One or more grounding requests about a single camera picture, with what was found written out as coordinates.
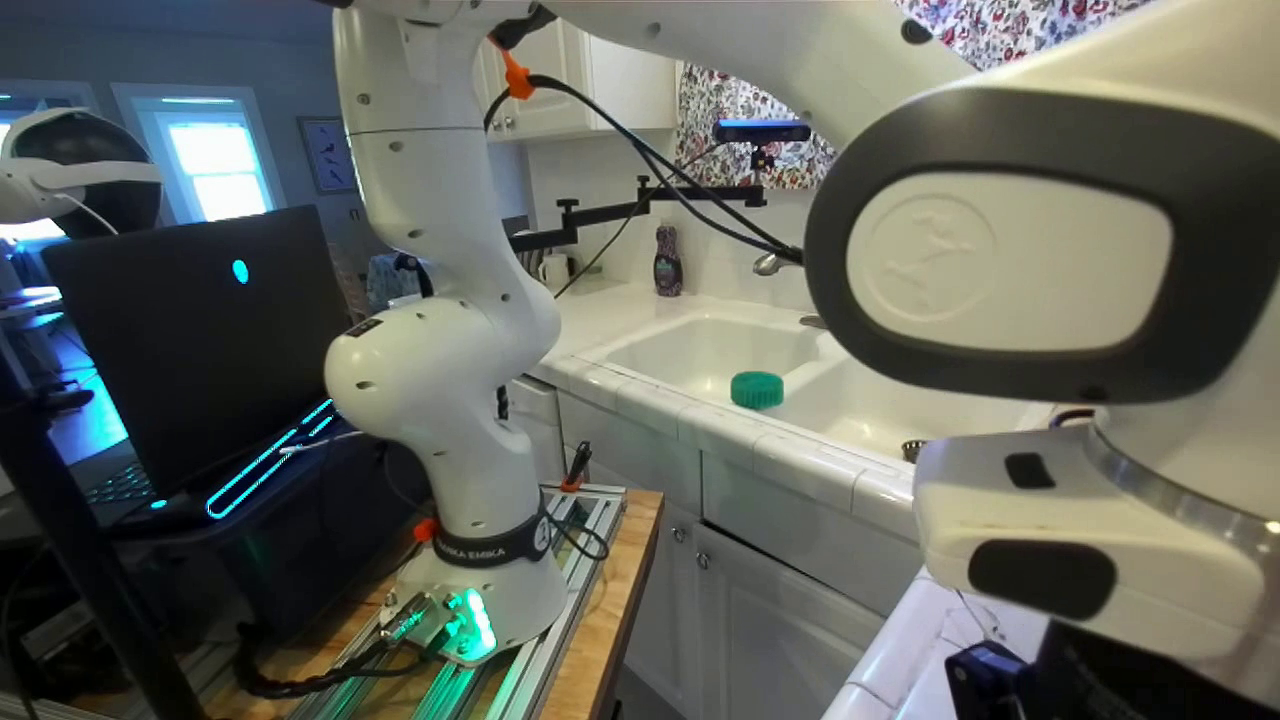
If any black stereo camera bar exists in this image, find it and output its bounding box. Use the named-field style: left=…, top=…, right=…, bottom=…
left=707, top=116, right=818, bottom=148

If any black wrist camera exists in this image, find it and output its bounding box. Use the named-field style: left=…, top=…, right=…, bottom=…
left=942, top=635, right=1038, bottom=720

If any black laptop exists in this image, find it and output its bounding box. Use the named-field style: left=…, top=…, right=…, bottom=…
left=39, top=200, right=436, bottom=643

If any green sponge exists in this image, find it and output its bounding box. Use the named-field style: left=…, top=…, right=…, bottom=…
left=729, top=370, right=790, bottom=412

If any white lower cabinet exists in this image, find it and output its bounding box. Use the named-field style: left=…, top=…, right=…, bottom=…
left=509, top=376, right=927, bottom=720

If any white sink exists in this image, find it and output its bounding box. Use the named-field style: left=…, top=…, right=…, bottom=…
left=595, top=310, right=1056, bottom=468

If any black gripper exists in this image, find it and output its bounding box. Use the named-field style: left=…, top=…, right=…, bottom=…
left=1034, top=617, right=1280, bottom=720

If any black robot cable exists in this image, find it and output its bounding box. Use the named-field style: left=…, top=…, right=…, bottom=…
left=482, top=73, right=811, bottom=271

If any black stand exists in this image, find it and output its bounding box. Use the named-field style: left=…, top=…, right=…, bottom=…
left=0, top=331, right=208, bottom=720

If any white VR headset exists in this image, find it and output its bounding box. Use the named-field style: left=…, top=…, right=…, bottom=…
left=0, top=105, right=168, bottom=232

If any black power cable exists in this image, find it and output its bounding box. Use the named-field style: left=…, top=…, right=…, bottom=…
left=227, top=617, right=412, bottom=703

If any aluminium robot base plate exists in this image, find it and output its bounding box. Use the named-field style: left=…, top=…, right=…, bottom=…
left=298, top=481, right=634, bottom=720

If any white wall cabinet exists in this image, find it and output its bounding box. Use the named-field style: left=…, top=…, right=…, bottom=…
left=482, top=12, right=690, bottom=143

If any bright window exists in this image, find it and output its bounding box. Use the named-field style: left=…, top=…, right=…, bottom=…
left=107, top=79, right=288, bottom=228

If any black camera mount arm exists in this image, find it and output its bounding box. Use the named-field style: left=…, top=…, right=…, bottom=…
left=509, top=177, right=773, bottom=261

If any orange cable clip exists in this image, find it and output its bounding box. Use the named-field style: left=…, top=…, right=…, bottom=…
left=497, top=47, right=542, bottom=105

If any wall switch plate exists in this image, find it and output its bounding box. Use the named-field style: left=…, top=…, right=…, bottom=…
left=298, top=112, right=359, bottom=200

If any floral curtain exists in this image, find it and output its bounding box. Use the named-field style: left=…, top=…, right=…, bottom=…
left=669, top=0, right=1166, bottom=193

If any grey purple bottle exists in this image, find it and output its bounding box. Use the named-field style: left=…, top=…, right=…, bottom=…
left=649, top=221, right=690, bottom=299

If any wooden table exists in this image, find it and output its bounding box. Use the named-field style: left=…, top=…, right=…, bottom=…
left=196, top=481, right=671, bottom=720

